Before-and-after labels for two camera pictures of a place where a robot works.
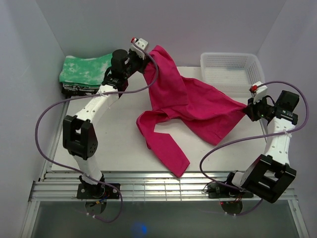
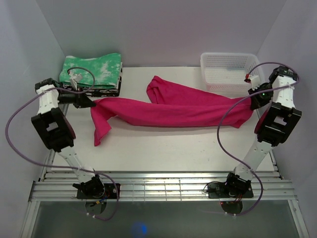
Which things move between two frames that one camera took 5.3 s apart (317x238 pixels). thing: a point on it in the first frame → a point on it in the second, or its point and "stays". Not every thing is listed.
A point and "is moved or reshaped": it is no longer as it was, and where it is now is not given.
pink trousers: (199, 109) is moved or reshaped
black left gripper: (142, 63) → (81, 101)
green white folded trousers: (88, 71) stays
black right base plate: (215, 190) stays
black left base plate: (100, 191) stays
